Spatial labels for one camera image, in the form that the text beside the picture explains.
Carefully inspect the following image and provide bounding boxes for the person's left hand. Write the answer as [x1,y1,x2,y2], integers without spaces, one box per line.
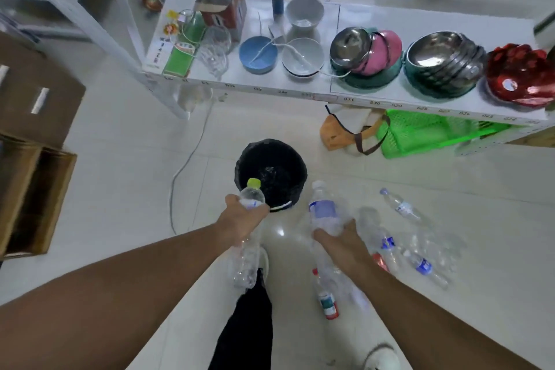
[215,193,271,249]

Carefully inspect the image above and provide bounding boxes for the person's right hand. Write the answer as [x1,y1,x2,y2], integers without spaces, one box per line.
[313,219,373,273]

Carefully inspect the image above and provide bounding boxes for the green-capped clear bottle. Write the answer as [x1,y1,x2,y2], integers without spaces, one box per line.
[232,177,266,290]

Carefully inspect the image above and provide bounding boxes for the red cap plastic bottle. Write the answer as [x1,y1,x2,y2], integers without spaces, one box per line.
[312,268,340,321]

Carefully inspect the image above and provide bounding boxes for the black trash bin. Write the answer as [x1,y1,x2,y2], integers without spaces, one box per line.
[234,138,309,213]

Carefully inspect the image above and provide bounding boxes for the white label plastic bottle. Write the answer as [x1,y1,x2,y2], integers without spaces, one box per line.
[379,187,424,222]

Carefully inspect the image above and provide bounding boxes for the crushed clear plastic bottle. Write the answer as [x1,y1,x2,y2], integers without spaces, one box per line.
[407,226,467,271]

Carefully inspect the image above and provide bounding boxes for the person's right forearm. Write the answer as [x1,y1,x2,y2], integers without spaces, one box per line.
[342,259,543,370]

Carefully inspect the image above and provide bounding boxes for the person's left forearm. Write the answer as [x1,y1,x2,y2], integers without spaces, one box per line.
[0,222,243,370]

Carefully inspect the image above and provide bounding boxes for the person's left white shoe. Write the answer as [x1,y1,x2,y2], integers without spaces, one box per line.
[258,246,271,279]

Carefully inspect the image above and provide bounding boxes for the person's white shoe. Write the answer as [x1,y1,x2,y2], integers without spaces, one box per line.
[360,342,402,370]
[258,246,271,279]

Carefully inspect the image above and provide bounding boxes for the person's left leg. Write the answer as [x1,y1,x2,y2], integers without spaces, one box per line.
[208,268,274,370]

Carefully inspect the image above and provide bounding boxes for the person's right white shoe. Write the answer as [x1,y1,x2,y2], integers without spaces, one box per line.
[360,342,402,370]

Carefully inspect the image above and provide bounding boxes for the green plastic basket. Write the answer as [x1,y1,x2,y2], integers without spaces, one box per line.
[375,108,512,160]

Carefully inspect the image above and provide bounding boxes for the clear glass cup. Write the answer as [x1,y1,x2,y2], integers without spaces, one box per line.
[197,44,230,80]
[201,25,233,56]

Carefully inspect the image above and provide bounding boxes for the blue bowl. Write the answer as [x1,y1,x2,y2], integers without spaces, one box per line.
[238,35,279,75]

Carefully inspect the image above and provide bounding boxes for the green white carton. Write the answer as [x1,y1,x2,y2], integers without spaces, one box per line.
[143,31,196,79]

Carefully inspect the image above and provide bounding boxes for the white bowl dark rim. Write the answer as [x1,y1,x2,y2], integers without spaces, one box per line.
[282,37,326,79]

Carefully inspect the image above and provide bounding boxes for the single steel bowl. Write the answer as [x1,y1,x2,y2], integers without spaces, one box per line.
[329,26,375,71]

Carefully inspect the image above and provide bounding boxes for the pink bowl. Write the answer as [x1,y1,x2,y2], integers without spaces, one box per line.
[360,29,404,76]

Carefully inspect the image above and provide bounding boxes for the red white carton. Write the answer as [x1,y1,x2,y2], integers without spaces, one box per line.
[194,0,248,43]

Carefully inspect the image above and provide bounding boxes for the stack of steel bowls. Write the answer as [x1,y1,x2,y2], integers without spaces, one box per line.
[405,30,489,84]

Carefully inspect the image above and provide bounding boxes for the plain white bowl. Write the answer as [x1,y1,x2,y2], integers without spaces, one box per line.
[284,0,326,30]

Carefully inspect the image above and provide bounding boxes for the printed cardboard box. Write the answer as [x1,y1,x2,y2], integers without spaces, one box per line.
[507,124,555,149]

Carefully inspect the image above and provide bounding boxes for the white metal shelf numbered edge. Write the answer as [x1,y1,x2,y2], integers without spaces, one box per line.
[0,0,555,154]

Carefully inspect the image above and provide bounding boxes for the dark brown taped box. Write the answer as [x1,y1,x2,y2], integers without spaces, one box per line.
[0,31,87,149]

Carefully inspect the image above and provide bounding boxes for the red glossy bowl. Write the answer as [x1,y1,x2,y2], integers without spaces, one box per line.
[484,43,555,108]

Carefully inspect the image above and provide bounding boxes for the brown tote bag dark straps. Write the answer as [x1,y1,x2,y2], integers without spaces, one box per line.
[319,104,391,156]

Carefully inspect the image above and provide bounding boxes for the white cord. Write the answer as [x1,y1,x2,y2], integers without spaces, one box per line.
[249,12,352,79]

